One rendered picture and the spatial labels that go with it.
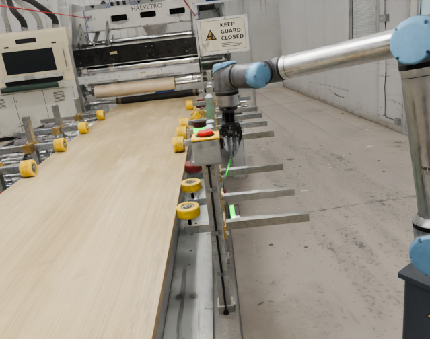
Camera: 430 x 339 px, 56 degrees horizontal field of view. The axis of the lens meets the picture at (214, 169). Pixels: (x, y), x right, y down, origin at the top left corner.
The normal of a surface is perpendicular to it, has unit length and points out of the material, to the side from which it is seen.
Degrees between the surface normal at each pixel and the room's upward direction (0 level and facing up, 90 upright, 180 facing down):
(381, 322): 0
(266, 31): 90
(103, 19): 90
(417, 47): 82
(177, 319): 0
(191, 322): 0
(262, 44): 90
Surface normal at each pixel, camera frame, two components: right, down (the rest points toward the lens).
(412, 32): -0.67, 0.18
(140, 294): -0.11, -0.94
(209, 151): 0.01, 0.31
